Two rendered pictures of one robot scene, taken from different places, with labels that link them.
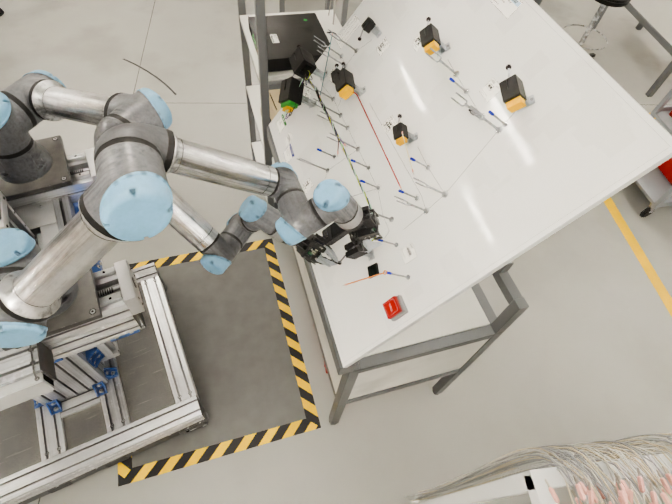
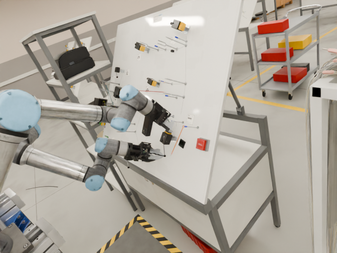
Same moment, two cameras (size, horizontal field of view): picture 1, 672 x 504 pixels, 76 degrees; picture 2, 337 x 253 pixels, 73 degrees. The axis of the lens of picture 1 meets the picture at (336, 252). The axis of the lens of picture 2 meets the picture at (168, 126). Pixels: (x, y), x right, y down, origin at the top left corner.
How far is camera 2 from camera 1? 0.56 m
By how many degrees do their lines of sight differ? 29
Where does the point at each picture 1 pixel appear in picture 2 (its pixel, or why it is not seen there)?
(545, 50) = (180, 13)
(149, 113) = not seen: hidden behind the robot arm
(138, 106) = not seen: hidden behind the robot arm
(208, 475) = not seen: outside the picture
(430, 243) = (195, 105)
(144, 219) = (23, 111)
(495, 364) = (293, 191)
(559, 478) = (327, 79)
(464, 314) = (245, 149)
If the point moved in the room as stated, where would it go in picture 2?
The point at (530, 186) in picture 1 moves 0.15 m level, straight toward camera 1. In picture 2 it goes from (211, 45) to (210, 52)
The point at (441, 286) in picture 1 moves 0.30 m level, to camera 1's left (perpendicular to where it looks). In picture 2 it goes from (213, 113) to (155, 139)
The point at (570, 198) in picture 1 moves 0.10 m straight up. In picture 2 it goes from (228, 31) to (223, 8)
